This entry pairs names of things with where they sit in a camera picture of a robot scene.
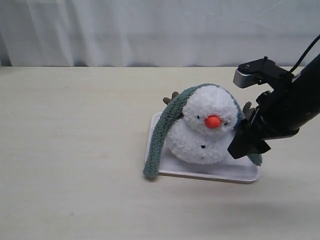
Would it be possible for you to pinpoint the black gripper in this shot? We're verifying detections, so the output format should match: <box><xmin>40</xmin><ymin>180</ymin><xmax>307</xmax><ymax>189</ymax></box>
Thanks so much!
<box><xmin>227</xmin><ymin>91</ymin><xmax>300</xmax><ymax>159</ymax></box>

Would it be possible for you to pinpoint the white plush snowman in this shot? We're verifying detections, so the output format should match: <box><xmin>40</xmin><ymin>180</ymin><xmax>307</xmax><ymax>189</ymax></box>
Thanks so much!
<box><xmin>165</xmin><ymin>84</ymin><xmax>243</xmax><ymax>165</ymax></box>

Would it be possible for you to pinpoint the green fuzzy scarf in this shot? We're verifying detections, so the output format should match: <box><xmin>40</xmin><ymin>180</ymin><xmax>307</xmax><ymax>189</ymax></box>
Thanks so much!
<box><xmin>142</xmin><ymin>83</ymin><xmax>263</xmax><ymax>180</ymax></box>

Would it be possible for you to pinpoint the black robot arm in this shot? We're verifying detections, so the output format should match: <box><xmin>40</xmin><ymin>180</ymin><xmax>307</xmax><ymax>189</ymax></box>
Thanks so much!
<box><xmin>228</xmin><ymin>56</ymin><xmax>320</xmax><ymax>159</ymax></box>

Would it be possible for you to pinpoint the white square tray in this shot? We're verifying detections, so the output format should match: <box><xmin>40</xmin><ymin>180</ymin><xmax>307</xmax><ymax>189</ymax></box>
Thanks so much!
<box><xmin>142</xmin><ymin>112</ymin><xmax>262</xmax><ymax>183</ymax></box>

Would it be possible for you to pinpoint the white curtain backdrop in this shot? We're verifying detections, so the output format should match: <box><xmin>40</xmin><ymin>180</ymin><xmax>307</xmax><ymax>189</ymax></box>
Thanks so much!
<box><xmin>0</xmin><ymin>0</ymin><xmax>320</xmax><ymax>67</ymax></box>

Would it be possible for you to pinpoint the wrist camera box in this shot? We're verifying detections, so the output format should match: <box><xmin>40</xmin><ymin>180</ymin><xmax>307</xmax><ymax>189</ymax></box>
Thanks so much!
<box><xmin>233</xmin><ymin>56</ymin><xmax>294</xmax><ymax>90</ymax></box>

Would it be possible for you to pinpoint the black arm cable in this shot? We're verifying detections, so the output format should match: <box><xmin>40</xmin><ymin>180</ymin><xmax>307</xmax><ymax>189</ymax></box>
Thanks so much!
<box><xmin>291</xmin><ymin>33</ymin><xmax>320</xmax><ymax>75</ymax></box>

